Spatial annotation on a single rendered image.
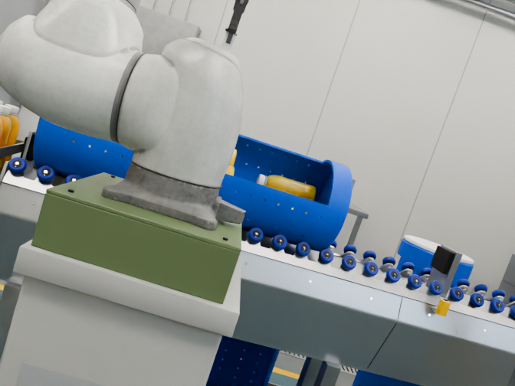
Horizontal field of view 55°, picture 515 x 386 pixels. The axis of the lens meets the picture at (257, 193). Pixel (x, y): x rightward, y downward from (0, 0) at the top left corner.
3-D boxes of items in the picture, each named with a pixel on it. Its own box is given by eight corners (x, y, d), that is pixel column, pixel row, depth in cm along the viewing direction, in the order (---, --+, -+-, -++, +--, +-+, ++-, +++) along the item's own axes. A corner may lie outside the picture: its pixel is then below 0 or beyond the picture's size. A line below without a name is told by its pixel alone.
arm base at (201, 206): (239, 240, 76) (250, 205, 75) (98, 195, 75) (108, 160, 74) (241, 219, 94) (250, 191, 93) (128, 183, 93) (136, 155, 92)
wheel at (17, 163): (28, 158, 133) (29, 162, 135) (11, 153, 132) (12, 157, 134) (22, 172, 131) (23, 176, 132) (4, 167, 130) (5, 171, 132)
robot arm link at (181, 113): (219, 194, 76) (264, 53, 74) (104, 157, 75) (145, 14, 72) (224, 183, 92) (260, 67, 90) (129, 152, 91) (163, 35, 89)
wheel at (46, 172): (57, 167, 134) (57, 171, 136) (40, 161, 133) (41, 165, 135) (50, 181, 132) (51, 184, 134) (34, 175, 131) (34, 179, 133)
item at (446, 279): (445, 298, 162) (463, 254, 160) (434, 295, 161) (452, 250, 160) (431, 287, 172) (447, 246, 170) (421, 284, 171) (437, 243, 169)
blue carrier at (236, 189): (327, 266, 146) (363, 176, 141) (23, 178, 130) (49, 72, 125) (307, 235, 173) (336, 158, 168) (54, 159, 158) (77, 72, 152)
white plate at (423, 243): (470, 255, 208) (468, 258, 208) (405, 231, 215) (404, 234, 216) (478, 266, 181) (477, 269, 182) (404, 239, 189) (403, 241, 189)
